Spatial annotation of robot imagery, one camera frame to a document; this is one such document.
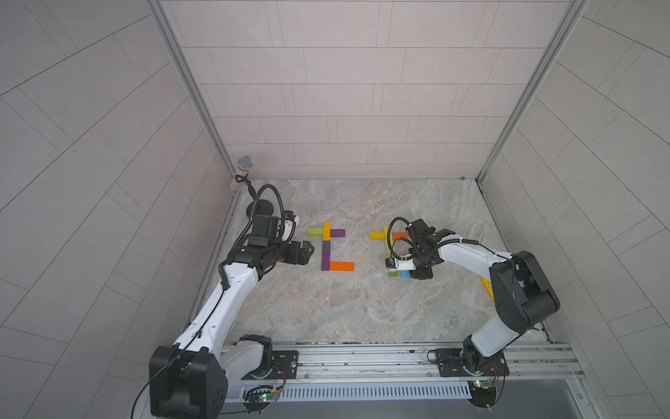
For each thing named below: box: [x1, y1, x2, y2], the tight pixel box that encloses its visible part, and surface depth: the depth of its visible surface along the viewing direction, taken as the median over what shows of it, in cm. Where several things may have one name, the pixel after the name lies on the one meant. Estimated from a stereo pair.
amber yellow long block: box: [321, 221, 333, 241], surface depth 101 cm
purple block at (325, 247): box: [321, 240, 331, 255], surface depth 96 cm
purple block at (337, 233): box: [329, 228, 346, 238], surface depth 101 cm
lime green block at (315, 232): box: [307, 227, 323, 237], surface depth 101 cm
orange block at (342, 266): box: [328, 261, 356, 272], surface depth 93 cm
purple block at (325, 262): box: [321, 254, 331, 271], surface depth 93 cm
